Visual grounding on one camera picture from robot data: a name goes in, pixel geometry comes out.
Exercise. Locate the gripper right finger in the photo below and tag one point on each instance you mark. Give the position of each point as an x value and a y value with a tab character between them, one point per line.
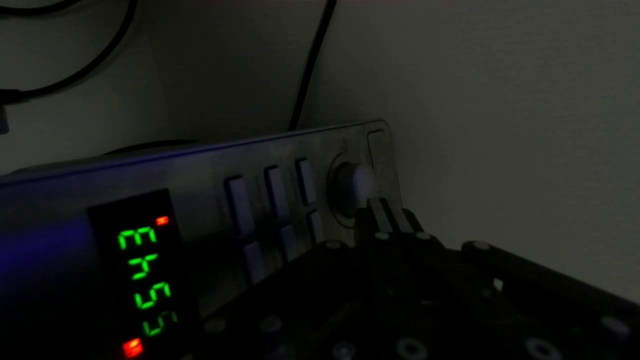
525	290

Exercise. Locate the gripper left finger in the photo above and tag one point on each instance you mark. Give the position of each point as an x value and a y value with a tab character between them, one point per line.
320	280

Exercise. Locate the silver oven knob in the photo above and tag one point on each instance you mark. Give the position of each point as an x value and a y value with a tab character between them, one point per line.
350	182

